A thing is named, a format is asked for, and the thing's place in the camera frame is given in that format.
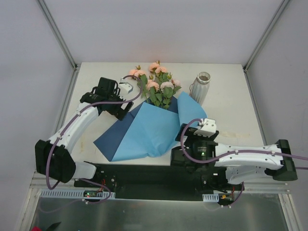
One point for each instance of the red object bottom edge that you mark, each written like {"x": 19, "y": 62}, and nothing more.
{"x": 36, "y": 229}

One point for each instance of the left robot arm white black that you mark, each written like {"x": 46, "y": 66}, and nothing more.
{"x": 53, "y": 157}

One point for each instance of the white ribbed ceramic vase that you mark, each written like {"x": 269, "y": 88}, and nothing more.
{"x": 199, "y": 88}

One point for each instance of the cream printed ribbon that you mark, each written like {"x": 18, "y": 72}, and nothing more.
{"x": 234, "y": 134}

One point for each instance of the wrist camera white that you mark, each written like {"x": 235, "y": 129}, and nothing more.
{"x": 125, "y": 88}
{"x": 207, "y": 127}

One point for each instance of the aluminium frame post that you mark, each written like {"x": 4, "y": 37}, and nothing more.
{"x": 266, "y": 34}
{"x": 56, "y": 32}

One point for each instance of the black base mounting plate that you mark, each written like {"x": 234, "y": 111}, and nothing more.
{"x": 171, "y": 183}

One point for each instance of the left aluminium frame post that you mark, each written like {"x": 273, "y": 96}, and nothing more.
{"x": 56, "y": 32}

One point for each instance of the blue wrapping paper sheet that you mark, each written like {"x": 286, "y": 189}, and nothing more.
{"x": 148, "y": 130}

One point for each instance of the left white cable duct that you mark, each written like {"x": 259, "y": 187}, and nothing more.
{"x": 76, "y": 194}

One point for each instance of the right aluminium frame post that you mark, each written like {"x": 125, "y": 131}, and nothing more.
{"x": 266, "y": 34}

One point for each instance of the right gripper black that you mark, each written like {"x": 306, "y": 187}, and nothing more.
{"x": 184, "y": 138}

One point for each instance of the white cable duct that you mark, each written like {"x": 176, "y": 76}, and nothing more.
{"x": 211, "y": 197}
{"x": 76, "y": 194}

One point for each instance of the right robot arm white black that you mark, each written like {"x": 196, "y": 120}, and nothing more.
{"x": 247, "y": 163}

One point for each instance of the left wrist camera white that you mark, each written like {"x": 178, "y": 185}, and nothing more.
{"x": 125, "y": 88}

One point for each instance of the right white cable duct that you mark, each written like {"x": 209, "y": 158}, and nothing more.
{"x": 211, "y": 197}

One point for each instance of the pink flower bouquet blue wrap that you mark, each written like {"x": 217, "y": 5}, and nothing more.
{"x": 159, "y": 86}

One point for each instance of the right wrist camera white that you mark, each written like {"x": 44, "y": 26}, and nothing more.
{"x": 207, "y": 127}

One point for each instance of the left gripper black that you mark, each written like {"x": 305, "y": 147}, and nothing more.
{"x": 122, "y": 110}

